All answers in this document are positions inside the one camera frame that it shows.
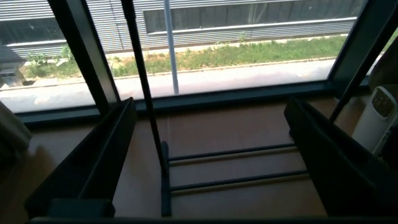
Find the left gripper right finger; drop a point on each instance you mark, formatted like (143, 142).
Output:
(351, 183)

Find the black clothes rack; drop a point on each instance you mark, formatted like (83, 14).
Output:
(146, 93)

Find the window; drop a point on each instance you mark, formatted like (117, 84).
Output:
(102, 77)

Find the brown curtain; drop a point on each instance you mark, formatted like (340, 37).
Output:
(12, 133)
(387, 68)

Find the white laundry basket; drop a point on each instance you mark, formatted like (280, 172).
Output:
(370, 124)

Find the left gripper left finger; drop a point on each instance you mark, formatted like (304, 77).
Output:
(62, 193)

